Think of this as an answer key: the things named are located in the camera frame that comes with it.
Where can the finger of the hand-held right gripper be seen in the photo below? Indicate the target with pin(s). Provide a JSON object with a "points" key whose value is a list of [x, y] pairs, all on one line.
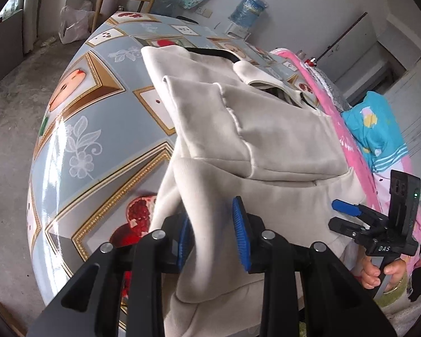
{"points": [[345, 206], [343, 225]]}

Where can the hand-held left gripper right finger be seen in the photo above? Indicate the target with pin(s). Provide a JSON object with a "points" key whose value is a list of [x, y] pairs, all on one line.
{"points": [[241, 235]]}

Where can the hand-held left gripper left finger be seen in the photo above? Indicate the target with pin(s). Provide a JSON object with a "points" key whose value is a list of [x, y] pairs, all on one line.
{"points": [[186, 235]]}

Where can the cream zip jacket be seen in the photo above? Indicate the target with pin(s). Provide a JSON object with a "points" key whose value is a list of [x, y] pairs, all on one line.
{"points": [[266, 140]]}

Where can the person's right hand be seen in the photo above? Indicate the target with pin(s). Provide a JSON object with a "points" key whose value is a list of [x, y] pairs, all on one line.
{"points": [[370, 272]]}

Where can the pink floral blanket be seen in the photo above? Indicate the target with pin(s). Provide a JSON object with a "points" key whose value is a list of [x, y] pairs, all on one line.
{"points": [[358, 168]]}

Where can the blue cartoon pillow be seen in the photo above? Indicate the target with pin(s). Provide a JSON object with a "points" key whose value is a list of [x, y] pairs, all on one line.
{"points": [[375, 130]]}

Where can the grey textured blanket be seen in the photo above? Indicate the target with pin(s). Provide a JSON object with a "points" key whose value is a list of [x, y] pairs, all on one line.
{"points": [[331, 87]]}

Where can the printed plastic tablecloth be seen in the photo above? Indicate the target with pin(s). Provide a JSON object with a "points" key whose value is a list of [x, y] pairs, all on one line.
{"points": [[101, 119]]}

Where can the white cabinet door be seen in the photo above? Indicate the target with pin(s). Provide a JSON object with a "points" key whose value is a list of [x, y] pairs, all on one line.
{"points": [[351, 49]]}

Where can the white water dispenser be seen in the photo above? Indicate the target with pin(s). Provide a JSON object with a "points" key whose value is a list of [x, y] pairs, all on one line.
{"points": [[238, 31]]}

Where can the blue water bottle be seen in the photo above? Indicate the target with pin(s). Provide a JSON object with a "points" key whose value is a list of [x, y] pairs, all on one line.
{"points": [[247, 10]]}

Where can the clear empty water jug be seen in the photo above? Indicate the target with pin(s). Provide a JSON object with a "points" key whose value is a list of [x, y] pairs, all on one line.
{"points": [[166, 5]]}

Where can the clear plastic bag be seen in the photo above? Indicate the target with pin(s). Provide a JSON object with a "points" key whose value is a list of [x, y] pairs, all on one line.
{"points": [[73, 24]]}

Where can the dark grey cabinet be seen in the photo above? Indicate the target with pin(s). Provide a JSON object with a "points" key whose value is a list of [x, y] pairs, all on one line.
{"points": [[3, 52]]}

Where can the grey curtain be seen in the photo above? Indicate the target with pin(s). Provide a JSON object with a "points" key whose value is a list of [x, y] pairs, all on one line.
{"points": [[33, 14]]}

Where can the white wall socket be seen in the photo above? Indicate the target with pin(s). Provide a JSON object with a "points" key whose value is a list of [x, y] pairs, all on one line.
{"points": [[206, 11]]}

